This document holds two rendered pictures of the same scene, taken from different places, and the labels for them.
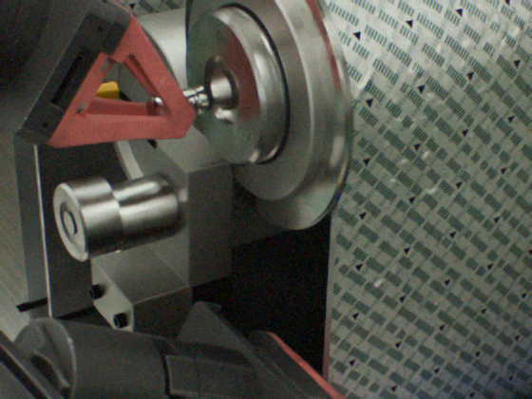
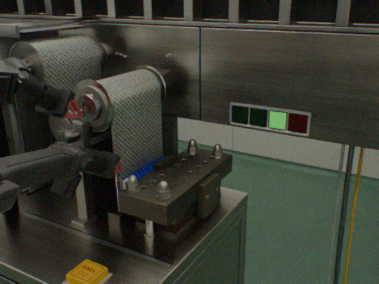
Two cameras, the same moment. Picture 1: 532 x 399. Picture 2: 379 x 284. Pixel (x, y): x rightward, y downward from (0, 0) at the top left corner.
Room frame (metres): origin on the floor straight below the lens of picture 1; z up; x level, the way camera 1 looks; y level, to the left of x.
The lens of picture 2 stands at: (-0.59, 0.24, 1.55)
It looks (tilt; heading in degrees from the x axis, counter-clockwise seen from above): 20 degrees down; 335
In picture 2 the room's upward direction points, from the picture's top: straight up
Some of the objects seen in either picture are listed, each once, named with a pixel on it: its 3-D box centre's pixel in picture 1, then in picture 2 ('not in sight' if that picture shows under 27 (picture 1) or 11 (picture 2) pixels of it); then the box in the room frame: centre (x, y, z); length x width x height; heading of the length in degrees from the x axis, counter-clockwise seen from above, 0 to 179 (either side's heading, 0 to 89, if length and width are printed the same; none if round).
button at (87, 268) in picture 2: not in sight; (87, 274); (0.27, 0.13, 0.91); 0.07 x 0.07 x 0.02; 35
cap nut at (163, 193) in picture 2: not in sight; (163, 189); (0.35, -0.10, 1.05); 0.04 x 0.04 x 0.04
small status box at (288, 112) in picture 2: not in sight; (267, 118); (0.40, -0.46, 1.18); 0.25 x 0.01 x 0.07; 35
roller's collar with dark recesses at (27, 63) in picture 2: not in sight; (18, 68); (0.72, 0.20, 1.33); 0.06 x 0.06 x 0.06; 35
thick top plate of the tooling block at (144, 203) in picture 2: not in sight; (180, 180); (0.48, -0.20, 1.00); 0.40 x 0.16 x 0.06; 125
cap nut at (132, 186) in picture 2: not in sight; (132, 182); (0.42, -0.04, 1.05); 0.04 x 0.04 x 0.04
